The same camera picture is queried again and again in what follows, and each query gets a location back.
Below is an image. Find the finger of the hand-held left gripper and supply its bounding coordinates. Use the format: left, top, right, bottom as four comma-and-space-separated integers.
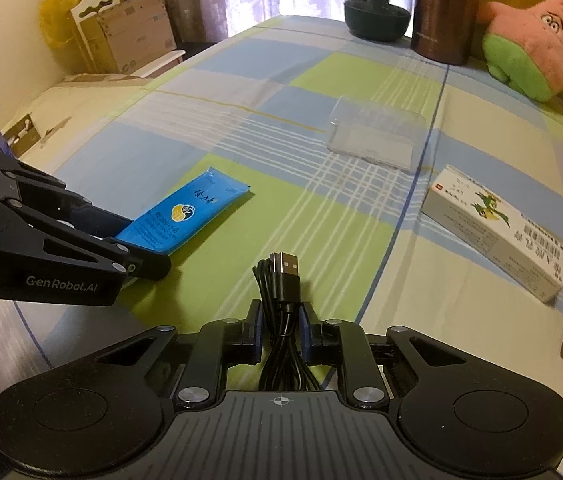
0, 141, 135, 239
12, 204, 173, 281

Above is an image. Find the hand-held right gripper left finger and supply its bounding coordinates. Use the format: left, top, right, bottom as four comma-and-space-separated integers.
96, 299, 265, 407

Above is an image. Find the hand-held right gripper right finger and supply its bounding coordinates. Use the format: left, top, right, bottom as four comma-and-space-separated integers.
299, 301, 467, 406

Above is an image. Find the black usb cable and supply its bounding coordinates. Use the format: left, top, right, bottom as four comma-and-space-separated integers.
253, 252, 323, 392

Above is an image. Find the blue packet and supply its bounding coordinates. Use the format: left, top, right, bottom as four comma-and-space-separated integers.
114, 169, 255, 256

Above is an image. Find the flat cardboard sheet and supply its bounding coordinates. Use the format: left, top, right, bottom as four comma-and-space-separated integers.
4, 72, 153, 157

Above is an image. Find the white cut-out board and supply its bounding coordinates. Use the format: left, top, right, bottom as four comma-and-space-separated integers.
70, 0, 123, 75

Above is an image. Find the cardboard carton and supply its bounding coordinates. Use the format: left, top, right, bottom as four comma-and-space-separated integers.
96, 0, 178, 75

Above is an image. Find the yellow plastic bag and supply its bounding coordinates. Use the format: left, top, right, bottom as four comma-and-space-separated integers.
39, 0, 88, 73

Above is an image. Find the clear plastic box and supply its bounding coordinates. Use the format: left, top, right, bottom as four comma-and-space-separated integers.
326, 95, 425, 173

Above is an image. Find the white medicine box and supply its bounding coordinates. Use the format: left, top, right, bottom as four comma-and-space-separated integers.
420, 164, 563, 304

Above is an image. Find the checked bed sheet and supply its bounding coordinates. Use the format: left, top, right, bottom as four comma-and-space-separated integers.
0, 12, 563, 461

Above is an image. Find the black dumbbell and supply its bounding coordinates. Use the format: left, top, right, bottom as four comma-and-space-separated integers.
344, 0, 416, 43

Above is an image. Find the brown metal thermos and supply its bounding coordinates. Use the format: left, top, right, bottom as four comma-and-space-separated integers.
410, 0, 479, 66

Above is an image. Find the pink starfish plush toy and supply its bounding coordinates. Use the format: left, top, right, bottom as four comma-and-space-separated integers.
481, 0, 563, 111

